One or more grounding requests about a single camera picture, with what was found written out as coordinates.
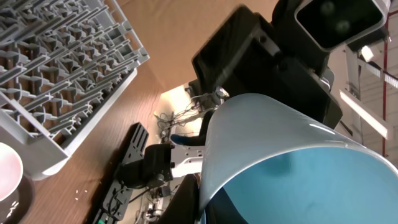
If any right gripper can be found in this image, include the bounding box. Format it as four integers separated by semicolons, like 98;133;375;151
192;4;343;129

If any small blue cup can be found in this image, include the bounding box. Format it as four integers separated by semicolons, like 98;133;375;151
198;94;397;223

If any pink and white cup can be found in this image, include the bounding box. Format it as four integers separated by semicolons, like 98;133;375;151
1;142;24;201

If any grey dishwasher rack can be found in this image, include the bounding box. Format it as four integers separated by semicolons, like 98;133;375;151
1;0;149;180

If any dark brown serving tray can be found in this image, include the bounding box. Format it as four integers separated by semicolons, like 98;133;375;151
1;175;35;224

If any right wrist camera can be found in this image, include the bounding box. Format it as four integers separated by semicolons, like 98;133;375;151
271;0;392;75

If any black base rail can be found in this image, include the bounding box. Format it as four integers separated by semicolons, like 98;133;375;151
85;179;147;224

